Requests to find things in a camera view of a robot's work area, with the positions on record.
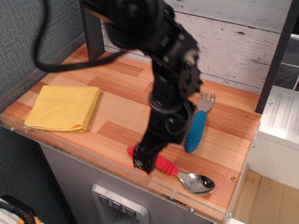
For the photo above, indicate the red handled metal spoon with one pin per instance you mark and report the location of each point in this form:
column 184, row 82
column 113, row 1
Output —
column 193, row 183

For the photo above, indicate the clear acrylic table edge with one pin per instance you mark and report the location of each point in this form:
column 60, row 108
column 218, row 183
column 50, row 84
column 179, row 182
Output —
column 123, row 177

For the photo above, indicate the silver control panel with buttons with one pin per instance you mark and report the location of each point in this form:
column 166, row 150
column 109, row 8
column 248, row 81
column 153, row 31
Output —
column 114, row 208

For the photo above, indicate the dark shelf post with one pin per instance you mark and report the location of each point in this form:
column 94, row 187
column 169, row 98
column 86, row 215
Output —
column 278, row 56
column 93, row 33

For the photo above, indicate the yellow folded cloth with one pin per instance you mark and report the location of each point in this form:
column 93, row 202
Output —
column 63, row 108

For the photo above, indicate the dark left shelf post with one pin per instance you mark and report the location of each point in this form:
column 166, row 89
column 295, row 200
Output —
column 93, row 33

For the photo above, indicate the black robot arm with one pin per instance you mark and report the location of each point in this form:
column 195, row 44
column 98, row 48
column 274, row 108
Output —
column 149, row 26

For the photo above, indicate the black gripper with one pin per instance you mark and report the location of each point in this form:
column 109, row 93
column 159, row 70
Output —
column 165, row 126

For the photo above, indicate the blue handled metal fork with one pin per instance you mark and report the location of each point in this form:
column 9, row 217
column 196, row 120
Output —
column 193, row 138

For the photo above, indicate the dark right shelf post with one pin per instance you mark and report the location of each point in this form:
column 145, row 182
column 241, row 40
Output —
column 278, row 56

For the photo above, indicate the white toy sink unit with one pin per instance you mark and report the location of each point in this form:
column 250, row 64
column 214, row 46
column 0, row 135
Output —
column 275, row 149

